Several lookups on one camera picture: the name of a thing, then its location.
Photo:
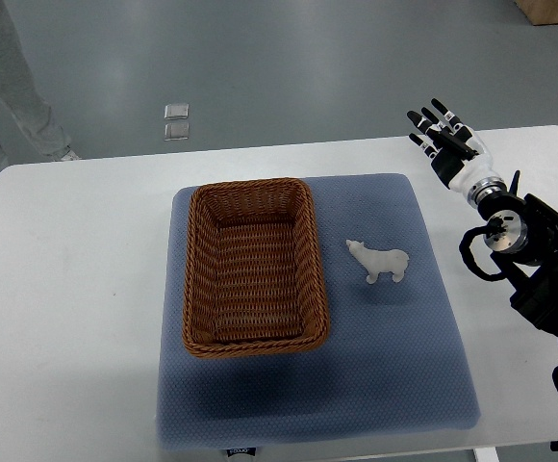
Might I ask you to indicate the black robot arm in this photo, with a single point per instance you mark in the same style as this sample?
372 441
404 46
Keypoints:
518 243

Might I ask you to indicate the metal floor plate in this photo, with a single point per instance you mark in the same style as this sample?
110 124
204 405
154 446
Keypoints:
177 131
175 111

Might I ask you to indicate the blue foam mat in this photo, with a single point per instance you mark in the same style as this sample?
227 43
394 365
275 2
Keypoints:
394 361

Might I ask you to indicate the brown wicker basket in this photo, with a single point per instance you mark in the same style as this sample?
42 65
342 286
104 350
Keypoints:
253 282

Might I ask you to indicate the lower metal floor plate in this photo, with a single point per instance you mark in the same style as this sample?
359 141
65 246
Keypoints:
177 131

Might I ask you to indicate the black label tag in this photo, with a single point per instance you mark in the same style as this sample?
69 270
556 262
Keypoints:
251 452

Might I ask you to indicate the upper metal floor plate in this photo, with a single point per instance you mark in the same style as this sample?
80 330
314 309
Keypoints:
175 111

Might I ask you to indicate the person's grey trouser leg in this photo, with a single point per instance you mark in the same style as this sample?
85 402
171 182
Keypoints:
31 113

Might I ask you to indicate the white toy bear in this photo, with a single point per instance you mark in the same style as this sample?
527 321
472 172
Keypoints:
394 261

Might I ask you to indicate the wooden box corner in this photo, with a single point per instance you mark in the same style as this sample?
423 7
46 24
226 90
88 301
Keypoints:
540 12

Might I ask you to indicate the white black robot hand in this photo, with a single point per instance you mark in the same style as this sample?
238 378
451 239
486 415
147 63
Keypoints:
458 156

